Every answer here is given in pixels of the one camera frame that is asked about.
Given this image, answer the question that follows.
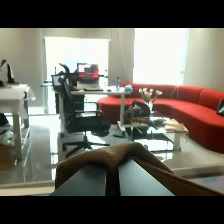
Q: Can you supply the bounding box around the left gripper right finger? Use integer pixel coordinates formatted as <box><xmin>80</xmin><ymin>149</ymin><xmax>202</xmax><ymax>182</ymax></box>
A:
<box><xmin>118</xmin><ymin>158</ymin><xmax>176</xmax><ymax>197</ymax></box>

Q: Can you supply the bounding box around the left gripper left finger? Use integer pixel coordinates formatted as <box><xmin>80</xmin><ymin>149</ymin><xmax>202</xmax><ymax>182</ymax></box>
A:
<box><xmin>50</xmin><ymin>162</ymin><xmax>108</xmax><ymax>197</ymax></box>

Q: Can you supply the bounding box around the vase of pale flowers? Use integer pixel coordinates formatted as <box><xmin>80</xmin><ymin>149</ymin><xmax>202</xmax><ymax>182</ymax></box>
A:
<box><xmin>138</xmin><ymin>87</ymin><xmax>164</xmax><ymax>112</ymax></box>

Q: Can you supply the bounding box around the black office chair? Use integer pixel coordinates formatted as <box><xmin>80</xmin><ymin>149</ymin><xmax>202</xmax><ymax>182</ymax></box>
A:
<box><xmin>58</xmin><ymin>62</ymin><xmax>112</xmax><ymax>159</ymax></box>

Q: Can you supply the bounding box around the white desk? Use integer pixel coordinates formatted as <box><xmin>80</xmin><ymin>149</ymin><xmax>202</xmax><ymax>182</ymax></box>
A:
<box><xmin>53</xmin><ymin>85</ymin><xmax>132</xmax><ymax>138</ymax></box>

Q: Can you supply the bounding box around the white table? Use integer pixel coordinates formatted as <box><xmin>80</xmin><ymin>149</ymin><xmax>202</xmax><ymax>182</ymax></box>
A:
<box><xmin>0</xmin><ymin>83</ymin><xmax>36</xmax><ymax>161</ymax></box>

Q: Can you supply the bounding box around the red sofa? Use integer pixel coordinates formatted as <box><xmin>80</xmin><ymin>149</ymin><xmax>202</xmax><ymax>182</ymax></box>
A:
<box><xmin>97</xmin><ymin>82</ymin><xmax>224</xmax><ymax>154</ymax></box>

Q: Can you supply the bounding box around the glass coffee table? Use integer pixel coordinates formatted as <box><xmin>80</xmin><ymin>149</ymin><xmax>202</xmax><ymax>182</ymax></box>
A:
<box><xmin>123</xmin><ymin>113</ymin><xmax>190</xmax><ymax>153</ymax></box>

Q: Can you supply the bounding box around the monitor with red screen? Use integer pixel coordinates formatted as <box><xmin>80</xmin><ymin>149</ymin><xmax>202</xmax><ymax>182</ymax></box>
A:
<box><xmin>76</xmin><ymin>62</ymin><xmax>100</xmax><ymax>80</ymax></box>

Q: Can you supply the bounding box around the brown garment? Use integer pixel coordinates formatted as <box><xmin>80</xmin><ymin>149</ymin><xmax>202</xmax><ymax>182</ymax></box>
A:
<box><xmin>54</xmin><ymin>142</ymin><xmax>224</xmax><ymax>197</ymax></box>

